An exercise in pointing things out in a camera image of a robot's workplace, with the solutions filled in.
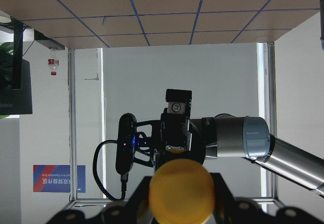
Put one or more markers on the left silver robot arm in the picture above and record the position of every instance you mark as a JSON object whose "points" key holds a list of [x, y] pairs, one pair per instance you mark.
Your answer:
{"points": [[228, 136]]}

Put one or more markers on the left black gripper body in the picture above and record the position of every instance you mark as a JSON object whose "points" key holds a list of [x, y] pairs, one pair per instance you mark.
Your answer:
{"points": [[179, 138]]}

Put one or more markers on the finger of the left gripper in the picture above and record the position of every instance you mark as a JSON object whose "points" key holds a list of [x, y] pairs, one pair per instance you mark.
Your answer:
{"points": [[179, 104]]}

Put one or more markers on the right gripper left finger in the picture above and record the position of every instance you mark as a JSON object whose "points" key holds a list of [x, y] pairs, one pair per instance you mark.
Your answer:
{"points": [[135, 210]]}

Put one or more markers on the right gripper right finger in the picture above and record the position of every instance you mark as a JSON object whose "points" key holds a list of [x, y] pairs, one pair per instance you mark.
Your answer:
{"points": [[227, 209]]}

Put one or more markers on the yellow push button switch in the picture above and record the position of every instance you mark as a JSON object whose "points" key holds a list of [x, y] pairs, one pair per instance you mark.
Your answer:
{"points": [[181, 191]]}

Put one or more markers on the brown paper table cover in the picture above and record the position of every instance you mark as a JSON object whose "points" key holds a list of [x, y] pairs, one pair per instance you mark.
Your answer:
{"points": [[84, 24]]}

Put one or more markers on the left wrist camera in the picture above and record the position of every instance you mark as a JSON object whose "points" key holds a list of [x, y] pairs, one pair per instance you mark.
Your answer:
{"points": [[126, 143]]}

